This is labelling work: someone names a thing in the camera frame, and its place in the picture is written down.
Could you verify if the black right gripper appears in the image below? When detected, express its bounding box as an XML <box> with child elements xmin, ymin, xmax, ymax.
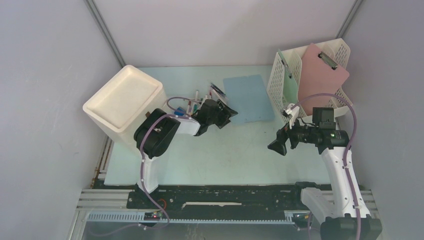
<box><xmin>267</xmin><ymin>113</ymin><xmax>318</xmax><ymax>156</ymax></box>

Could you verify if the blue clipboard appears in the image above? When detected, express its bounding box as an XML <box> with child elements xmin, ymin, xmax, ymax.
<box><xmin>223</xmin><ymin>74</ymin><xmax>275</xmax><ymax>125</ymax></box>

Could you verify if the green clipboard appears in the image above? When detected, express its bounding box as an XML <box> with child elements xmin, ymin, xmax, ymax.
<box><xmin>277</xmin><ymin>49</ymin><xmax>298</xmax><ymax>106</ymax></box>

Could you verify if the pink clipboard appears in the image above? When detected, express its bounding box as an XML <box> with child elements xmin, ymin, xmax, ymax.
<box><xmin>297</xmin><ymin>43</ymin><xmax>350</xmax><ymax>101</ymax></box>

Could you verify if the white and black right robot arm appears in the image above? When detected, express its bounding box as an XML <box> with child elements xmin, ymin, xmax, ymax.
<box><xmin>267</xmin><ymin>103</ymin><xmax>383</xmax><ymax>240</ymax></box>

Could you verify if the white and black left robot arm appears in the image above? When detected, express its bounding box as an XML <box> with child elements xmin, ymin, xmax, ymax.
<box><xmin>133</xmin><ymin>99</ymin><xmax>239</xmax><ymax>208</ymax></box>

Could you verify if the white chalk stick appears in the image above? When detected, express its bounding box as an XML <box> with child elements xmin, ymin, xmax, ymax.
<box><xmin>211</xmin><ymin>89</ymin><xmax>228</xmax><ymax>105</ymax></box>

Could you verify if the white marker teal tip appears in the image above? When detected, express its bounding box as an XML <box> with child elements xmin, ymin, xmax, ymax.
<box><xmin>194</xmin><ymin>90</ymin><xmax>199</xmax><ymax>104</ymax></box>

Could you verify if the white marker brown cap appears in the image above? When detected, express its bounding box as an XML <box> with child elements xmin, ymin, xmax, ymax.
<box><xmin>186</xmin><ymin>100</ymin><xmax>192</xmax><ymax>116</ymax></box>

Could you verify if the blue eraser left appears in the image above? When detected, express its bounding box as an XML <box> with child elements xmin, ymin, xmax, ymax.
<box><xmin>174</xmin><ymin>107</ymin><xmax>186</xmax><ymax>116</ymax></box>

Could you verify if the white drawer cabinet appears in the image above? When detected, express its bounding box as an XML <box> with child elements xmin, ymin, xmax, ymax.
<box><xmin>82</xmin><ymin>65</ymin><xmax>167</xmax><ymax>154</ymax></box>

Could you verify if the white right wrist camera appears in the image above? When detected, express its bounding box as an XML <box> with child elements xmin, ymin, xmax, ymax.
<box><xmin>282</xmin><ymin>103</ymin><xmax>300</xmax><ymax>129</ymax></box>

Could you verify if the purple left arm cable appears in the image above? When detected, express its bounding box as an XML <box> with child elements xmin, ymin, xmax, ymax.
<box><xmin>86</xmin><ymin>96</ymin><xmax>203</xmax><ymax>238</ymax></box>

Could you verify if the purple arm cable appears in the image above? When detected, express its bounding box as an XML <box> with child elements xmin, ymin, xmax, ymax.
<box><xmin>86</xmin><ymin>96</ymin><xmax>203</xmax><ymax>238</ymax></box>
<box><xmin>291</xmin><ymin>93</ymin><xmax>362</xmax><ymax>240</ymax></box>

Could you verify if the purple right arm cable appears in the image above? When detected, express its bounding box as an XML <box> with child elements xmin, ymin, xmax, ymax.
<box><xmin>291</xmin><ymin>93</ymin><xmax>362</xmax><ymax>240</ymax></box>

